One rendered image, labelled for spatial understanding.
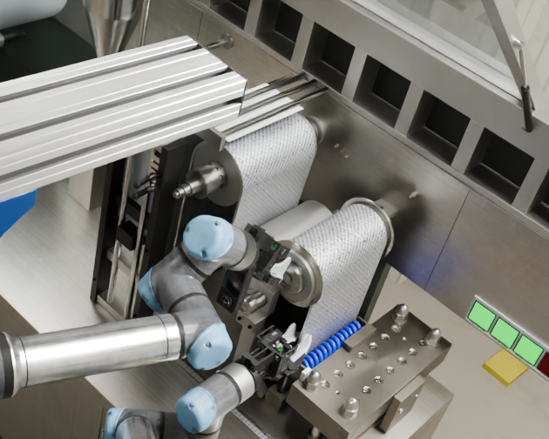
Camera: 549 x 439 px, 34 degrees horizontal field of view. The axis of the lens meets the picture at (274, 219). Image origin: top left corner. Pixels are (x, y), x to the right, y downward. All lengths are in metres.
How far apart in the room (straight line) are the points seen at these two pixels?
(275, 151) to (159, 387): 0.58
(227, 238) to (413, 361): 0.72
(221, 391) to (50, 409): 0.68
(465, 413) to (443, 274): 1.51
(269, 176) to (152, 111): 1.12
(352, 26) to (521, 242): 0.57
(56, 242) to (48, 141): 1.59
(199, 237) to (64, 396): 0.82
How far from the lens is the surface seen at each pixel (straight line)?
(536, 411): 3.64
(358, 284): 1.99
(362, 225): 1.91
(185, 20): 2.31
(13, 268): 2.24
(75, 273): 2.24
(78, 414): 2.20
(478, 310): 2.02
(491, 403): 3.57
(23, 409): 2.44
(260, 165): 1.87
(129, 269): 2.04
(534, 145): 1.81
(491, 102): 1.83
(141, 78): 0.83
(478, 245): 1.95
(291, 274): 1.81
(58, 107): 0.78
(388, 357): 2.06
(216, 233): 1.48
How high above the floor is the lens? 2.47
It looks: 39 degrees down
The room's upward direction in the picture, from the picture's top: 16 degrees clockwise
